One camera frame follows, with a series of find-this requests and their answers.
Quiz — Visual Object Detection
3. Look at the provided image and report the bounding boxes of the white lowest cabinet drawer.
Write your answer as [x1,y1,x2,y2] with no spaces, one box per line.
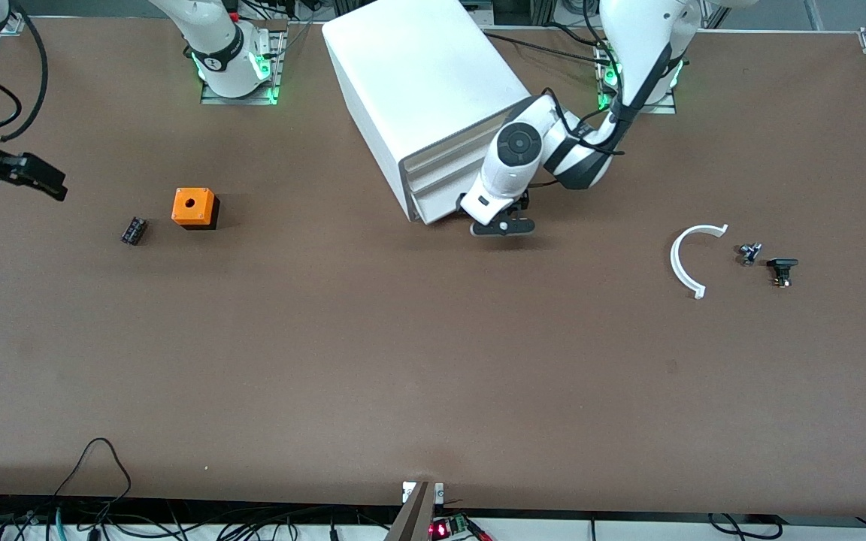
[410,169,479,224]

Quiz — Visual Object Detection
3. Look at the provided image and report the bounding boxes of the white drawer cabinet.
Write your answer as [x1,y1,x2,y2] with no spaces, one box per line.
[322,0,533,224]

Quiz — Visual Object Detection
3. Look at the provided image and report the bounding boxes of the white intermediate cabinet drawer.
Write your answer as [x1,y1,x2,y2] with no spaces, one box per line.
[405,139,490,193]

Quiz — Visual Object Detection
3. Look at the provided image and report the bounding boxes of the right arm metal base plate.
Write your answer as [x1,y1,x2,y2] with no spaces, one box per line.
[200,30,285,106]

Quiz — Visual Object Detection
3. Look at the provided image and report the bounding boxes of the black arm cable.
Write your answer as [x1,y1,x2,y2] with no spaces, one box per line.
[0,0,50,144]
[538,0,629,189]

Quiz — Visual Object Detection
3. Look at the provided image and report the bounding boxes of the black coiled cable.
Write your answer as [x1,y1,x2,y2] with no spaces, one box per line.
[707,513,780,541]

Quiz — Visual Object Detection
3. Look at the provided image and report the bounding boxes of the orange button box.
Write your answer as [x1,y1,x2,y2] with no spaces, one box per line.
[171,187,220,231]

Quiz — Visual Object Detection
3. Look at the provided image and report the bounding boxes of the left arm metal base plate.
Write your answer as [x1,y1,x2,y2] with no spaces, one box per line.
[597,34,678,115]

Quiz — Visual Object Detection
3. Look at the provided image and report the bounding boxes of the white uppermost cabinet drawer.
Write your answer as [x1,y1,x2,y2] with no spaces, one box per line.
[401,113,513,174]

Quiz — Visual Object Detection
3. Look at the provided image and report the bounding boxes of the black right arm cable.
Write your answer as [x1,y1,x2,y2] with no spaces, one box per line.
[0,0,50,144]

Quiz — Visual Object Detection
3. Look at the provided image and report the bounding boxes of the black cable across table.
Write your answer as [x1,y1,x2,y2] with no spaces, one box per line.
[482,30,608,61]

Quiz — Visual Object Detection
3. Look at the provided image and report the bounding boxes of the black looped cable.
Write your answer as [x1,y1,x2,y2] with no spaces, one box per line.
[53,438,133,519]

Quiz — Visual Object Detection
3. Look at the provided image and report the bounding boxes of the small black button part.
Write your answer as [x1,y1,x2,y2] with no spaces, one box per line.
[767,258,800,289]

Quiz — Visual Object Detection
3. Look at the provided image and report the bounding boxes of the circuit board with red display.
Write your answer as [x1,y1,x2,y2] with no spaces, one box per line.
[429,515,494,541]

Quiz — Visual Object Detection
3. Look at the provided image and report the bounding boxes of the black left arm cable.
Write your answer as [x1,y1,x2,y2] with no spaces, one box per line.
[538,0,629,189]

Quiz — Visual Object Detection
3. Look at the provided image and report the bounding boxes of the white curved plastic bracket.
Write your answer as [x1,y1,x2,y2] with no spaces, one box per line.
[670,224,729,300]

